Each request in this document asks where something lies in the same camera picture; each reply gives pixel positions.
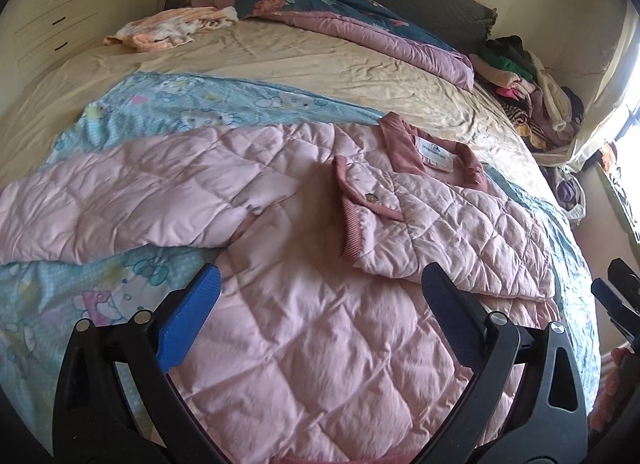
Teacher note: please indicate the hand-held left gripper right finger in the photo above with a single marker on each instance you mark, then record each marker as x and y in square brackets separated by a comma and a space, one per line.
[452, 319]

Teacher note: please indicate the cream curtain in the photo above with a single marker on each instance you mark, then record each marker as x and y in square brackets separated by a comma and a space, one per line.
[605, 69]

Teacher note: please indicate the person's right hand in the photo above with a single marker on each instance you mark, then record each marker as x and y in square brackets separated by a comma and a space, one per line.
[607, 399]

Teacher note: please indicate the pink quilted jacket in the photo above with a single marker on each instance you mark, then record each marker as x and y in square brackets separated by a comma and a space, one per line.
[310, 264]

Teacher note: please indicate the pile of assorted clothes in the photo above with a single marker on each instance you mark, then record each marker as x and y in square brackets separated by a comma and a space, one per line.
[525, 89]

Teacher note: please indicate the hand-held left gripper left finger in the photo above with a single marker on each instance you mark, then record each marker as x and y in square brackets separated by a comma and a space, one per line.
[187, 316]

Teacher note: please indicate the beige bed sheet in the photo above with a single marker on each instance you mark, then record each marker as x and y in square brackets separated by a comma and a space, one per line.
[300, 59]

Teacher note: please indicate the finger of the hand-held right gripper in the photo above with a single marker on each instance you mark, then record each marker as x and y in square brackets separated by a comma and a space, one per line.
[627, 274]
[612, 301]

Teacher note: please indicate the orange and white cloth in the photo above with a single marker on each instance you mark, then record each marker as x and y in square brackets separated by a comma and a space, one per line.
[165, 29]

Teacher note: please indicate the basket of dark clothes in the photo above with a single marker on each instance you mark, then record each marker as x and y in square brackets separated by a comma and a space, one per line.
[567, 191]

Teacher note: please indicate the light blue cartoon cat blanket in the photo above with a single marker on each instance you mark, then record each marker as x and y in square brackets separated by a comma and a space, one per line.
[165, 99]

